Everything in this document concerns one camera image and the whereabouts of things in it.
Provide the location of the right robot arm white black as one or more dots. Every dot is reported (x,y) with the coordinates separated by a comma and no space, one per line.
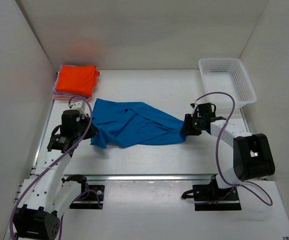
(252,156)

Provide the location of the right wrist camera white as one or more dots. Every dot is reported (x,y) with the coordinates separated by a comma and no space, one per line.
(194,106)

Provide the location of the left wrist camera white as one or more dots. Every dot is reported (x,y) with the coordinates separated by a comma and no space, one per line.
(78,105)

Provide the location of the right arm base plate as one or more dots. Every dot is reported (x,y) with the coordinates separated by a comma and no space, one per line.
(217,200)

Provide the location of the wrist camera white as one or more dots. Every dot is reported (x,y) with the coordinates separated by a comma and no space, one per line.
(194,106)
(78,105)

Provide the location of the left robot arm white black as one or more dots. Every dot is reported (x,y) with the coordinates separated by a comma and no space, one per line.
(39,211)

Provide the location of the blue t shirt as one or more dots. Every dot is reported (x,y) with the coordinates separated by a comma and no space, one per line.
(126,124)

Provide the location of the white plastic basket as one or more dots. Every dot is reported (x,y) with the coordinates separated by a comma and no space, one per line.
(228,75)

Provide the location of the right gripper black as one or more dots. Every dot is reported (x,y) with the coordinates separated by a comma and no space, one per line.
(187,130)

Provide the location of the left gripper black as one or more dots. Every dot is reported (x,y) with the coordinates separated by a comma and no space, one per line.
(93,131)

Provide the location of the folded orange t shirt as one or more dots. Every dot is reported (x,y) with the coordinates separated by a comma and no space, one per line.
(75,78)

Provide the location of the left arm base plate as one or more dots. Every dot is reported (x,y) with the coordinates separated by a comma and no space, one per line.
(91,200)

